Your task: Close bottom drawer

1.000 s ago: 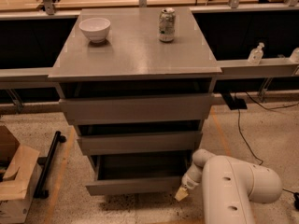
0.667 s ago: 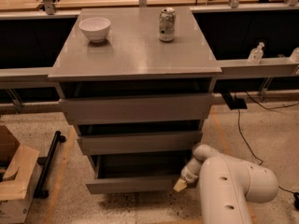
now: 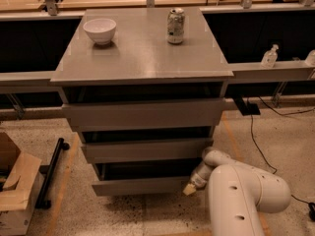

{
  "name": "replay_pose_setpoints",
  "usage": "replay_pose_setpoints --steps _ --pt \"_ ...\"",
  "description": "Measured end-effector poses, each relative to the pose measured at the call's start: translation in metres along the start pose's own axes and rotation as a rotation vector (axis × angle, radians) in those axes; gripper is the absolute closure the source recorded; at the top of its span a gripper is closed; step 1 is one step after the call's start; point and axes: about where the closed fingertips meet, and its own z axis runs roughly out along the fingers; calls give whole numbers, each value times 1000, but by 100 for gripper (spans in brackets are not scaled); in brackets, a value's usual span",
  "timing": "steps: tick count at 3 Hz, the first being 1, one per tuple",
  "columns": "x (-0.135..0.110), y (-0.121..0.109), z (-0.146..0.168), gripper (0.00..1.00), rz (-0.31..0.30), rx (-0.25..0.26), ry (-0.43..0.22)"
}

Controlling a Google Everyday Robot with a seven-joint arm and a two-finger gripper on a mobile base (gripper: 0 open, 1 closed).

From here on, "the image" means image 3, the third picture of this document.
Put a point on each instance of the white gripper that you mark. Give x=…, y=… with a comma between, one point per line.
x=199, y=180

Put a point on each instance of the grey bottom drawer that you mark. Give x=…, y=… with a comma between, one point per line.
x=148, y=177

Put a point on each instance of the grey drawer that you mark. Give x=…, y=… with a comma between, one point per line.
x=148, y=177
x=145, y=150
x=161, y=114

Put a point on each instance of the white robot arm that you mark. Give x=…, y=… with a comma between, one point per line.
x=237, y=193

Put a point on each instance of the grey top drawer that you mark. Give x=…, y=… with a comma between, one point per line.
x=161, y=114

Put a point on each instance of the grey middle drawer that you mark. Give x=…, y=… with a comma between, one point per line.
x=145, y=150

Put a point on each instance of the grey drawer cabinet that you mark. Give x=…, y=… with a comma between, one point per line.
x=140, y=45

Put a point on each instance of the black power adapter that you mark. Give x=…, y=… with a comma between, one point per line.
x=246, y=107

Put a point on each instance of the black metal bar stand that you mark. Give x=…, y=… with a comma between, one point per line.
x=47, y=171

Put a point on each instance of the clear sanitizer bottle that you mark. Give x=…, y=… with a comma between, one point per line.
x=270, y=57

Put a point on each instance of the open cardboard box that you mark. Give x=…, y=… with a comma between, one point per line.
x=21, y=186

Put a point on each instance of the white crumpled soda can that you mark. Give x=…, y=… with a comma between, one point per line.
x=175, y=25

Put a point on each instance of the white ceramic bowl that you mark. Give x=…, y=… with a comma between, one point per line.
x=100, y=31

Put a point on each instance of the grey metal rail shelf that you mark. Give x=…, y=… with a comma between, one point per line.
x=238, y=73

